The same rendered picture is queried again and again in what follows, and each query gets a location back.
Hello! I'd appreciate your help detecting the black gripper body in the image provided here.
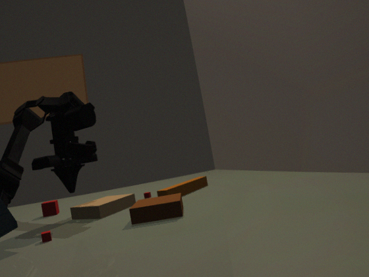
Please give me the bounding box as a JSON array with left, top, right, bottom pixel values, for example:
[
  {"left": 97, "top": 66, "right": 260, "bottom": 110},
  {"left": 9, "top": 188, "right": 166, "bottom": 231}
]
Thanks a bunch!
[{"left": 32, "top": 133, "right": 98, "bottom": 171}]

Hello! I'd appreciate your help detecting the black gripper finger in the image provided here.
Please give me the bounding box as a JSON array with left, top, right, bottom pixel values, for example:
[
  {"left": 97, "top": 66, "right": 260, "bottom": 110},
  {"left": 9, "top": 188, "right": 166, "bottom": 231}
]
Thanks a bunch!
[
  {"left": 72, "top": 164, "right": 85, "bottom": 192},
  {"left": 51, "top": 166, "right": 74, "bottom": 193}
]

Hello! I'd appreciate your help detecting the orange bar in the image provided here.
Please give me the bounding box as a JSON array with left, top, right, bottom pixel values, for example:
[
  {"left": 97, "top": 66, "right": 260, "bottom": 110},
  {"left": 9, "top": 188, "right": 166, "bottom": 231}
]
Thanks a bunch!
[{"left": 157, "top": 177, "right": 208, "bottom": 197}]

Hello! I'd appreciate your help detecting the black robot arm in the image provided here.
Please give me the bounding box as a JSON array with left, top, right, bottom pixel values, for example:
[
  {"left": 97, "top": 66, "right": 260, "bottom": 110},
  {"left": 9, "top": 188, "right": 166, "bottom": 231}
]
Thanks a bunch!
[{"left": 0, "top": 92, "right": 97, "bottom": 207}]

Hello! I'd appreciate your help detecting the small red block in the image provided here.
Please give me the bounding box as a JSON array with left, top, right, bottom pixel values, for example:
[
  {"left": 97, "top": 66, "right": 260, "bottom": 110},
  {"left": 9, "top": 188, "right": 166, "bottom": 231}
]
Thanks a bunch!
[
  {"left": 42, "top": 231, "right": 52, "bottom": 243},
  {"left": 144, "top": 192, "right": 152, "bottom": 199}
]

